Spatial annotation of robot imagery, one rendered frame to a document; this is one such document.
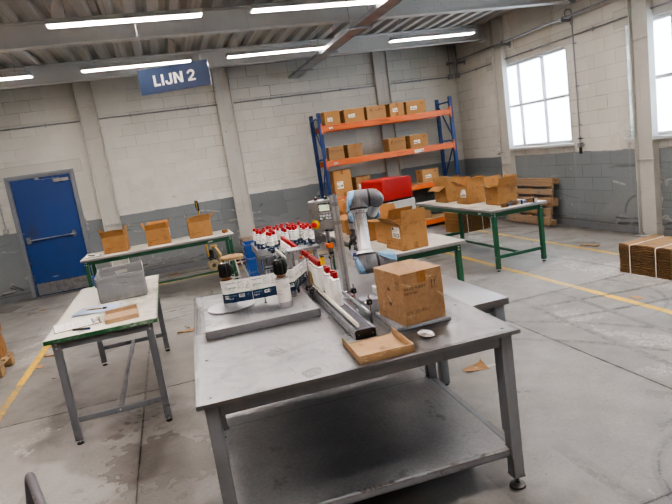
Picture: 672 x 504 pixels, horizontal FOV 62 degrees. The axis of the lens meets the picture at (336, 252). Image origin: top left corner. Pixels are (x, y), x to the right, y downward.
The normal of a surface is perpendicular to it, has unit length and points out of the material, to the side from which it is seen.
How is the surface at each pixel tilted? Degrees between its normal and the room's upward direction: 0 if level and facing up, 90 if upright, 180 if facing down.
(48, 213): 90
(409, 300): 90
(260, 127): 90
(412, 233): 90
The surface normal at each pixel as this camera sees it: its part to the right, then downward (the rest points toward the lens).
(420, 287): 0.37, 0.11
